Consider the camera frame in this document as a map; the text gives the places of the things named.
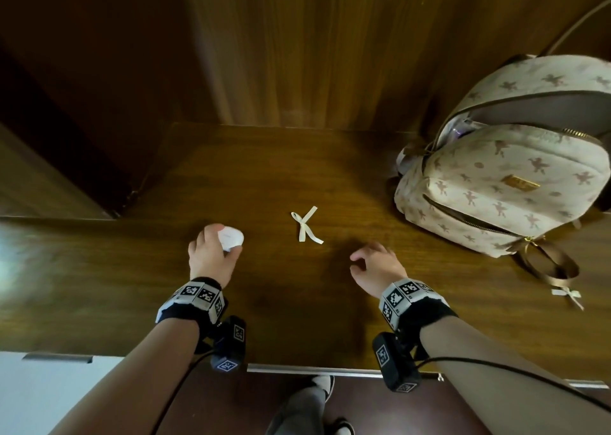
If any person's left hand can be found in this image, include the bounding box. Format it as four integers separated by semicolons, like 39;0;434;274
187;223;244;289

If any person's right forearm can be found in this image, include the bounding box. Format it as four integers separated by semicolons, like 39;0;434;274
419;316;611;435

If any black camera cable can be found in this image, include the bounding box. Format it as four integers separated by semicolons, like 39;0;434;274
415;356;611;414
151;349;216;435

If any grey metal drawer handle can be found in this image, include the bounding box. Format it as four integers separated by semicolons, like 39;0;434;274
246;364;445;382
21;352;94;364

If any right black marker wristband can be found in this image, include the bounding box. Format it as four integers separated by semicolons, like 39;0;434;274
378;279;458;345

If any clear plastic bag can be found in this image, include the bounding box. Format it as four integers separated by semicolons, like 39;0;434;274
437;117;483;147

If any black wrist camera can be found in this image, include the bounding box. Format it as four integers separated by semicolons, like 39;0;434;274
372;332;423;394
209;315;248;373

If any cream patterned backpack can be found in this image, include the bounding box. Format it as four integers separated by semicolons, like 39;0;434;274
393;0;611;290

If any black marker wristband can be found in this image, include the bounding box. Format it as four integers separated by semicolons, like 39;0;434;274
155;277;229;340
378;279;458;345

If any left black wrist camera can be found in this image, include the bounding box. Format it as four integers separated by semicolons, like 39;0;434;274
209;315;248;373

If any left black camera cable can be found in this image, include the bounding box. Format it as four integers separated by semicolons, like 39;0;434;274
151;349;216;435

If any right black camera cable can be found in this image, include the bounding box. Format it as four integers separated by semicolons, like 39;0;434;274
415;356;611;414

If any person's grey clothing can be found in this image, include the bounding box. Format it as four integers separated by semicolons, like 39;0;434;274
267;387;330;435

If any white earbud case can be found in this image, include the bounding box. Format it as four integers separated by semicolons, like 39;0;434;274
217;227;245;253

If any person's right hand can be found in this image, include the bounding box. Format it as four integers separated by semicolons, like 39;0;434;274
349;242;408;300

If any small white ribbon bow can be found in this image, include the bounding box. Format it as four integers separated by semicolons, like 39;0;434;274
552;286;585;312

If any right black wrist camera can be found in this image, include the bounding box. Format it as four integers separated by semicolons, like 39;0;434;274
372;332;423;394

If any left black marker wristband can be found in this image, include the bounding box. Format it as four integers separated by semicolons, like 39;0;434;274
155;277;229;340

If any person's left forearm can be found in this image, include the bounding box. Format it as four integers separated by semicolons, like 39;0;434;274
50;317;201;435

